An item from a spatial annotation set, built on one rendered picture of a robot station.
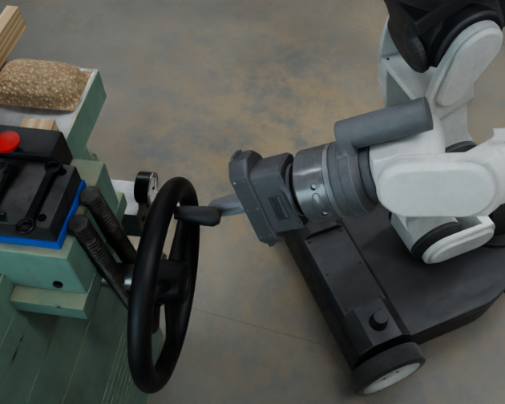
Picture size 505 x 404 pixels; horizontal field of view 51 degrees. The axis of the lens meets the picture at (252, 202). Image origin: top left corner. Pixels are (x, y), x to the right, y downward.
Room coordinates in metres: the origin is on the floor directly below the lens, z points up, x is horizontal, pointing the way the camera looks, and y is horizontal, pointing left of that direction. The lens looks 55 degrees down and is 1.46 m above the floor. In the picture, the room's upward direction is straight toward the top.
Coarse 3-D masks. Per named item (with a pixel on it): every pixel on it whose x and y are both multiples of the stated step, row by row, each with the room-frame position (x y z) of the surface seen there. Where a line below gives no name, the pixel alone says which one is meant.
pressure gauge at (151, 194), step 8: (136, 176) 0.61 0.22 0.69; (144, 176) 0.61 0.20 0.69; (152, 176) 0.62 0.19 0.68; (136, 184) 0.59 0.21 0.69; (144, 184) 0.59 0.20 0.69; (152, 184) 0.61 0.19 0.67; (136, 192) 0.58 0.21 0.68; (144, 192) 0.58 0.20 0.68; (152, 192) 0.60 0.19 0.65; (136, 200) 0.58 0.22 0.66; (144, 200) 0.58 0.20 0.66; (152, 200) 0.59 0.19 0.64
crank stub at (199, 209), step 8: (176, 208) 0.37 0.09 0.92; (184, 208) 0.37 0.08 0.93; (192, 208) 0.37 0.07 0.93; (200, 208) 0.37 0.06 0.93; (208, 208) 0.37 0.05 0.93; (216, 208) 0.37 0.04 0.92; (176, 216) 0.37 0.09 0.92; (184, 216) 0.36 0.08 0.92; (192, 216) 0.36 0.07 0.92; (200, 216) 0.36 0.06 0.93; (208, 216) 0.36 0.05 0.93; (216, 216) 0.36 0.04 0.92; (200, 224) 0.36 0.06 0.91; (208, 224) 0.36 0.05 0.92; (216, 224) 0.36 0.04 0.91
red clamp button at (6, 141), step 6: (6, 132) 0.41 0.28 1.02; (12, 132) 0.41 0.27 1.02; (0, 138) 0.40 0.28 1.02; (6, 138) 0.40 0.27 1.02; (12, 138) 0.40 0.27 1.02; (18, 138) 0.40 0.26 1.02; (0, 144) 0.39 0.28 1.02; (6, 144) 0.39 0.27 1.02; (12, 144) 0.39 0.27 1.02; (18, 144) 0.40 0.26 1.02; (0, 150) 0.38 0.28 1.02; (6, 150) 0.39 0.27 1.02; (12, 150) 0.39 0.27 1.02
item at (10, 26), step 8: (8, 8) 0.76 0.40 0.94; (16, 8) 0.76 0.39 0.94; (0, 16) 0.74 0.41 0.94; (8, 16) 0.74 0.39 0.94; (16, 16) 0.75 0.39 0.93; (0, 24) 0.72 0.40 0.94; (8, 24) 0.73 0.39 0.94; (16, 24) 0.75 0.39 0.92; (24, 24) 0.77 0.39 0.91; (0, 32) 0.70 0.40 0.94; (8, 32) 0.72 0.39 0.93; (16, 32) 0.74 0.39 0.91; (0, 40) 0.69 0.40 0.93; (8, 40) 0.71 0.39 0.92; (16, 40) 0.73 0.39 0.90; (0, 48) 0.68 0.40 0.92; (8, 48) 0.70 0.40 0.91; (0, 56) 0.67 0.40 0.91; (0, 64) 0.67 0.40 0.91
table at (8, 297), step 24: (96, 72) 0.65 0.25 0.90; (96, 96) 0.63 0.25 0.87; (0, 120) 0.55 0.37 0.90; (72, 120) 0.55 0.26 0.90; (72, 144) 0.52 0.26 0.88; (120, 192) 0.44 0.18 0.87; (120, 216) 0.41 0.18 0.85; (0, 288) 0.28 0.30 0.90; (24, 288) 0.29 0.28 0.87; (96, 288) 0.30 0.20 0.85; (0, 312) 0.26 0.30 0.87; (48, 312) 0.27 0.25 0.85; (72, 312) 0.27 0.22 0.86; (0, 336) 0.24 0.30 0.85
